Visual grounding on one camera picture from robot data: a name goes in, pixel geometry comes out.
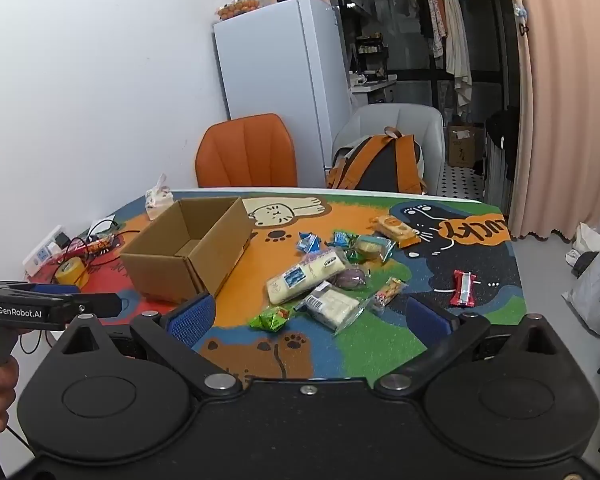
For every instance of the white hanging garment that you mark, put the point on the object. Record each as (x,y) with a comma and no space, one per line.
(457,45)

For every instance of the small striped snack packet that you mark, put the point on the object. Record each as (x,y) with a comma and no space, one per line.
(387,294)

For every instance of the brown cardboard box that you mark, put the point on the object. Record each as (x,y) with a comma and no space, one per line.
(200,255)

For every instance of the white fridge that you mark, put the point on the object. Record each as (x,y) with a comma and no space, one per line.
(270,70)

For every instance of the blue candy wrapper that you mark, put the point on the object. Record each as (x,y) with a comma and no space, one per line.
(307,244)

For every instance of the red snack bar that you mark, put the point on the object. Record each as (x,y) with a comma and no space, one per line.
(464,287)

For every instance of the cardboard box on floor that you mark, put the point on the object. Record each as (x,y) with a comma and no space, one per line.
(465,147)

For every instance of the white power strip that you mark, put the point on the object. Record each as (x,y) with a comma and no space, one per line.
(42,255)

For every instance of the black garment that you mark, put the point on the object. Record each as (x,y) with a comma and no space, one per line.
(502,132)

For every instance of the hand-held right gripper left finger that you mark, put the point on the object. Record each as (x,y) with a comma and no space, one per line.
(190,319)

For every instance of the floral hanging garment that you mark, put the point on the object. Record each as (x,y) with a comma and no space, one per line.
(434,5)

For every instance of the red snack bag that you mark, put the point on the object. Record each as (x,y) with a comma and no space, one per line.
(95,245)

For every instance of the white plastic bag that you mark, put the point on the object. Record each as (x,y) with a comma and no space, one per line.
(595,285)

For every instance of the orange cake packet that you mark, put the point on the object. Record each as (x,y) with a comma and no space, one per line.
(395,230)

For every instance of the printed tissue pack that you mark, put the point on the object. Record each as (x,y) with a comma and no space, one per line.
(157,200)

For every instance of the blue curtain clip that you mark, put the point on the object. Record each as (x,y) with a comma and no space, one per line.
(520,17)

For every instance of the purple bun packet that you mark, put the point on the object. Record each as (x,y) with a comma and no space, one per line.
(350,278)

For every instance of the yellow tape roll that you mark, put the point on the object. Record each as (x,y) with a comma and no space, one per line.
(72,272)

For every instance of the white counter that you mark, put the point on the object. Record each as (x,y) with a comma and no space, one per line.
(372,82)

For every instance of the orange chair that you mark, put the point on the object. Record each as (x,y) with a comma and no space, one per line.
(245,152)

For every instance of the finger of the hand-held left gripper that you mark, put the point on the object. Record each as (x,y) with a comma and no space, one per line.
(55,289)
(100,305)

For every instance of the colourful printed table mat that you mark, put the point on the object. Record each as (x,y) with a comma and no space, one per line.
(280,240)

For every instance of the blue-green candy wrapper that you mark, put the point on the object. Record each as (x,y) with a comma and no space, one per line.
(343,238)

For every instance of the green candy packet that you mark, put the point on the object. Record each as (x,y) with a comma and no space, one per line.
(270,319)

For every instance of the clear wafer packet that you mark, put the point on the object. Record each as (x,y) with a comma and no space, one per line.
(330,307)

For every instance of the white paper sheet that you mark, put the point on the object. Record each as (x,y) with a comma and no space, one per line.
(104,221)

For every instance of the teal cracker packet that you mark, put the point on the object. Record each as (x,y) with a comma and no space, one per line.
(372,248)

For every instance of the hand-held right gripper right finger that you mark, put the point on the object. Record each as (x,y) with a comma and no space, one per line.
(427,319)

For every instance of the long white biscuit packet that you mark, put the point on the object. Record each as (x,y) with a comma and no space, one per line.
(305,275)

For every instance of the orange and black backpack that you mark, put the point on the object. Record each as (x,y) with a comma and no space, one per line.
(380,165)

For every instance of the grey chair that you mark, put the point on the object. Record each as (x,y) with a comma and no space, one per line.
(420,125)

